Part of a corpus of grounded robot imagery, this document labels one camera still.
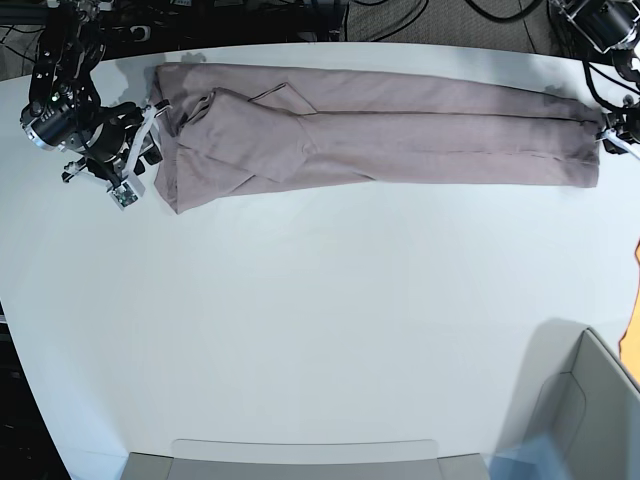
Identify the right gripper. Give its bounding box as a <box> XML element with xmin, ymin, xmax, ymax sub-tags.
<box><xmin>77</xmin><ymin>102</ymin><xmax>163</xmax><ymax>165</ymax></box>

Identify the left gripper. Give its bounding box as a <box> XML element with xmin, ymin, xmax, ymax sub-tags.
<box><xmin>603</xmin><ymin>107</ymin><xmax>639</xmax><ymax>155</ymax></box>

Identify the mauve T-shirt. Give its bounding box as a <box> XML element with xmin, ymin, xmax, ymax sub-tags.
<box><xmin>152</xmin><ymin>63</ymin><xmax>603</xmax><ymax>213</ymax></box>

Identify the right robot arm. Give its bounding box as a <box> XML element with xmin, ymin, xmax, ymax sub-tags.
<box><xmin>20</xmin><ymin>1</ymin><xmax>144</xmax><ymax>163</ymax></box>

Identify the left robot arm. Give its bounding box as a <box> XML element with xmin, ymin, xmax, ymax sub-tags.
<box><xmin>553</xmin><ymin>0</ymin><xmax>639</xmax><ymax>158</ymax></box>

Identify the orange object at edge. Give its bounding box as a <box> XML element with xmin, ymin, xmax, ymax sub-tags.
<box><xmin>618</xmin><ymin>244</ymin><xmax>639</xmax><ymax>383</ymax></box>

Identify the grey plastic bin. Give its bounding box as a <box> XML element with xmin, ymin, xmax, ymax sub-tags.
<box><xmin>529</xmin><ymin>329</ymin><xmax>639</xmax><ymax>479</ymax></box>

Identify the blue translucent object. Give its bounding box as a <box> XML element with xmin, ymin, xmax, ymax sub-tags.
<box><xmin>485</xmin><ymin>434</ymin><xmax>571</xmax><ymax>480</ymax></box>

